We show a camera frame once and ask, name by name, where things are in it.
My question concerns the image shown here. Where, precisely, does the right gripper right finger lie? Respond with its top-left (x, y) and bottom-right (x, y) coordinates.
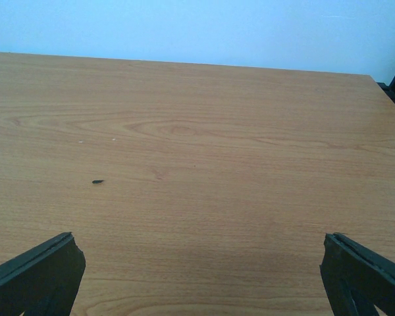
top-left (320, 233), bottom-right (395, 315)

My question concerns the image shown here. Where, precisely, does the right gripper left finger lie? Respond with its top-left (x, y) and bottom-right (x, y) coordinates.
top-left (0, 232), bottom-right (86, 315)

